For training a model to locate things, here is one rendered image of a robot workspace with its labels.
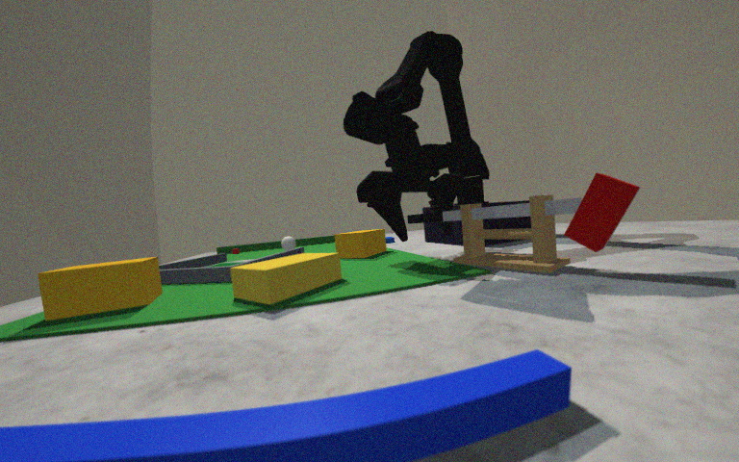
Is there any green mat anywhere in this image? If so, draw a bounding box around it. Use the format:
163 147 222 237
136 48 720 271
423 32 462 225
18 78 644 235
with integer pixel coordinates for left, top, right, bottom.
0 248 491 342

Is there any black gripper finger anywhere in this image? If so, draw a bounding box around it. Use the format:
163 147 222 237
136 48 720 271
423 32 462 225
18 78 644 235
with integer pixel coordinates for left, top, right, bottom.
428 189 462 235
367 189 408 242

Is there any blue curved bar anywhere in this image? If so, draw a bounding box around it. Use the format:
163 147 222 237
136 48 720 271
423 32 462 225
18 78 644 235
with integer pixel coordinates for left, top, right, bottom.
0 349 572 462

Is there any yellow rectangular block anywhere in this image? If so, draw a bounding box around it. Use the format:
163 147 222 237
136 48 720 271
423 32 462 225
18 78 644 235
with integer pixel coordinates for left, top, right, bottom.
38 257 163 321
230 253 342 304
334 229 387 259

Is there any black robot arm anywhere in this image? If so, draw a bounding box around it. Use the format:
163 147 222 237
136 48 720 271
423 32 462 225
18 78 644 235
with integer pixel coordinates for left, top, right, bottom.
344 31 490 206

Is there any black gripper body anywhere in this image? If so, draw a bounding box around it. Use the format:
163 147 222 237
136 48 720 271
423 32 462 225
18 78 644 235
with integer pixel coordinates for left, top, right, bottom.
356 140 466 203

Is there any white golf ball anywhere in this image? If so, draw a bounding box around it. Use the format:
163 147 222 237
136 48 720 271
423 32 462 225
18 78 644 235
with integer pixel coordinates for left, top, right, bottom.
281 237 296 251

